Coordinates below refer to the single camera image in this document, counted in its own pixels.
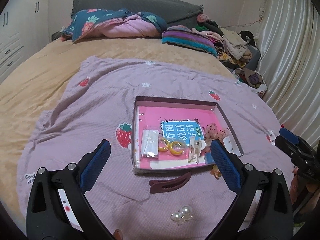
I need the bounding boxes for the lilac strawberry print blanket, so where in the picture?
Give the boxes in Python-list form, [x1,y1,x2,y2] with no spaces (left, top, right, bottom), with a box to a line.
[17,56,293,239]

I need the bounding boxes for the person's right hand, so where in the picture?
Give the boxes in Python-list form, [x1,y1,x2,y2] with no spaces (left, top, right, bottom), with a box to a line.
[290,166,319,215]

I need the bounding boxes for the white satin curtain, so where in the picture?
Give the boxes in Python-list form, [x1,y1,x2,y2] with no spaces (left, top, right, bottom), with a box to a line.
[258,0,319,147]

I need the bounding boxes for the white earring card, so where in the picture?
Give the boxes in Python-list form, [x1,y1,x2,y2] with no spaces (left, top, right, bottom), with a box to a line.
[223,135,242,157]

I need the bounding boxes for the navy pink floral quilt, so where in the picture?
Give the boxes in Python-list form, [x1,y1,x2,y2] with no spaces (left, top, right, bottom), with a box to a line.
[61,8,167,43]

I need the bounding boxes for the dark grey headboard cover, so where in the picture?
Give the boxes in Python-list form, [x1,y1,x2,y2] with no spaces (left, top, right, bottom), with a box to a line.
[71,0,203,29]

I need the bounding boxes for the white wardrobe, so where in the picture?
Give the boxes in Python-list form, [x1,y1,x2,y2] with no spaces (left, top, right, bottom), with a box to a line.
[1,0,50,82]

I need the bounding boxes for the pile of clothes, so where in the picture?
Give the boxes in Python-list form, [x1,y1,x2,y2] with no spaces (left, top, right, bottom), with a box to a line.
[193,14,267,98]

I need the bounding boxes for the tan bed sheet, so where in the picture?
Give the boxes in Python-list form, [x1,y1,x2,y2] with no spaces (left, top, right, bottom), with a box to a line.
[1,38,231,225]

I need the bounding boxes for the maroon banana hair clip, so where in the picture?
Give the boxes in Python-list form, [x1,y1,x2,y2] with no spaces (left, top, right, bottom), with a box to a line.
[149,172,192,194]

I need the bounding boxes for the shallow grey cardboard tray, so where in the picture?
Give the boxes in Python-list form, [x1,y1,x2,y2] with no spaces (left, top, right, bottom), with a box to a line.
[131,95,245,175]

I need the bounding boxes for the pearl bow hair clip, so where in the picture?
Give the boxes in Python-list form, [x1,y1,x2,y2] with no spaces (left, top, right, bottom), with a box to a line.
[170,205,193,225]

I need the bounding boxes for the person's left hand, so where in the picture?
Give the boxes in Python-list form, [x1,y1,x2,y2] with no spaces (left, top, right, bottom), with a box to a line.
[113,229,123,240]

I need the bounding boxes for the cream hair claw clip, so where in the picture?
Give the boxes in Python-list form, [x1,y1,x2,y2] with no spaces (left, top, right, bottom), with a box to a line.
[188,137,206,164]

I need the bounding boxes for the striped purple teal blanket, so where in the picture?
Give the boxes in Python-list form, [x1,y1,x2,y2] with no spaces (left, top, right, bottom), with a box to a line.
[162,25,217,57]

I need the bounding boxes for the pink book in tray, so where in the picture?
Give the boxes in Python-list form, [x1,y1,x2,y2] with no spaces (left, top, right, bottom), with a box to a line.
[135,105,226,170]

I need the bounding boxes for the yellow earrings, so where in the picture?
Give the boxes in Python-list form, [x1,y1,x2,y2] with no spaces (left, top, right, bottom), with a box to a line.
[158,137,190,157]

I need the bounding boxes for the small blue box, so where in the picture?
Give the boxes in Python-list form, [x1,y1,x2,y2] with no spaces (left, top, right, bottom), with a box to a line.
[204,153,215,165]

